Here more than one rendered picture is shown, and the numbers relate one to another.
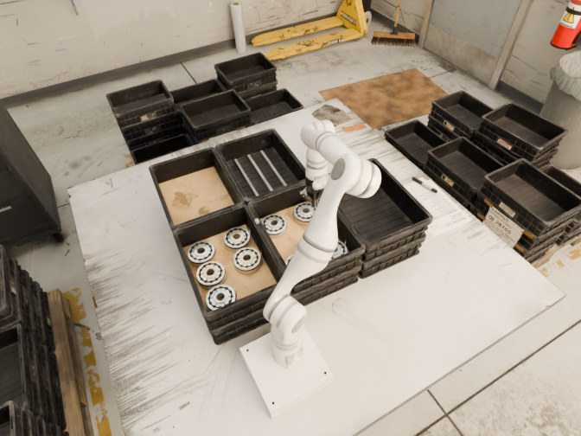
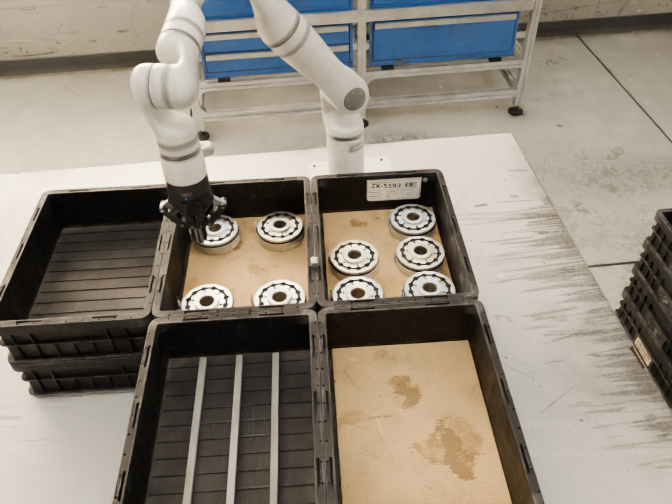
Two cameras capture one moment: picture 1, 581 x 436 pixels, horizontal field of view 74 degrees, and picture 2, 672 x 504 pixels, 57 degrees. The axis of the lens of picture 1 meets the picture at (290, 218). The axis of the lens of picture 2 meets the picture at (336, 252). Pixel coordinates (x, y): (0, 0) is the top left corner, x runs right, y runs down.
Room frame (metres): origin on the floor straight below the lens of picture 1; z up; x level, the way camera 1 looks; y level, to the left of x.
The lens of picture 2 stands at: (1.73, 0.49, 1.78)
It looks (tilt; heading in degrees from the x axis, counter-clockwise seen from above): 44 degrees down; 202
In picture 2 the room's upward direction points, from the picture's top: 2 degrees counter-clockwise
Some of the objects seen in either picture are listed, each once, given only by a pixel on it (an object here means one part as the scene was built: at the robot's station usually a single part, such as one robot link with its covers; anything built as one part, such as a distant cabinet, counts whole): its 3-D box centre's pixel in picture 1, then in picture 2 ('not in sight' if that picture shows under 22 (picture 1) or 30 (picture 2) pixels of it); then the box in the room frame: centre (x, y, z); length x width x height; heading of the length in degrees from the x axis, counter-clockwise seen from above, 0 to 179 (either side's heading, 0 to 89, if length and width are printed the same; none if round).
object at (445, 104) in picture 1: (460, 129); not in sight; (2.29, -1.25, 0.31); 0.40 x 0.30 x 0.34; 27
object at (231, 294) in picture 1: (220, 298); (412, 218); (0.68, 0.25, 0.86); 0.10 x 0.10 x 0.01
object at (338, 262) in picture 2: (246, 258); (354, 256); (0.84, 0.17, 0.86); 0.10 x 0.10 x 0.01
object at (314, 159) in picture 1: (320, 143); (165, 109); (1.00, -0.10, 1.25); 0.09 x 0.07 x 0.15; 104
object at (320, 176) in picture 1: (319, 169); (183, 153); (0.98, -0.10, 1.15); 0.11 x 0.09 x 0.06; 24
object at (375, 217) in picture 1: (369, 208); (99, 268); (1.06, -0.32, 0.87); 0.40 x 0.30 x 0.11; 24
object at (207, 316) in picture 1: (227, 255); (386, 234); (0.81, 0.23, 0.92); 0.40 x 0.30 x 0.02; 24
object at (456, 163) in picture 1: (460, 182); not in sight; (1.75, -1.08, 0.31); 0.40 x 0.30 x 0.34; 27
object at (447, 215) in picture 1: (430, 204); not in sight; (1.21, -0.65, 0.70); 0.33 x 0.23 x 0.01; 27
